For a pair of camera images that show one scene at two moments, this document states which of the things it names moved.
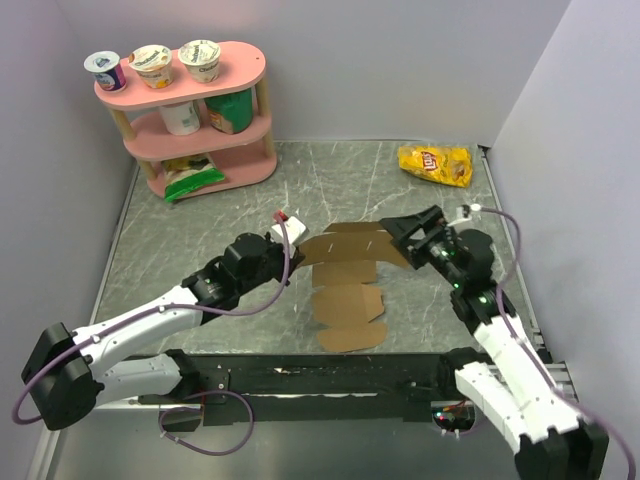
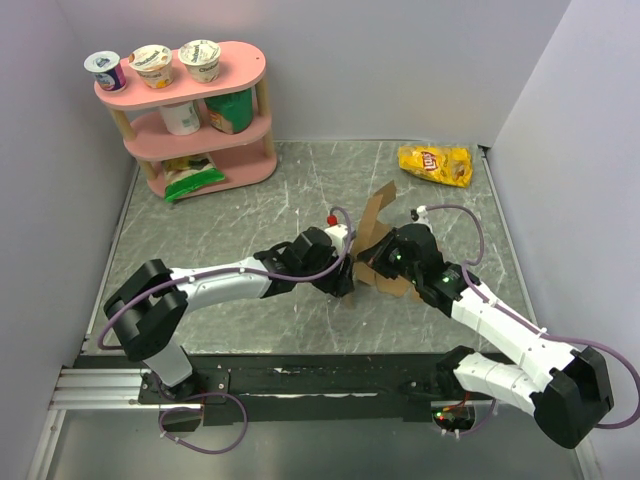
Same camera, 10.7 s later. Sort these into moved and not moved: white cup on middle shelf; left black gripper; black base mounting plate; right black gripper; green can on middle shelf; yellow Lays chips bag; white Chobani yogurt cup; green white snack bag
Moved: right black gripper; left black gripper
Not moved: white Chobani yogurt cup; green can on middle shelf; green white snack bag; black base mounting plate; yellow Lays chips bag; white cup on middle shelf
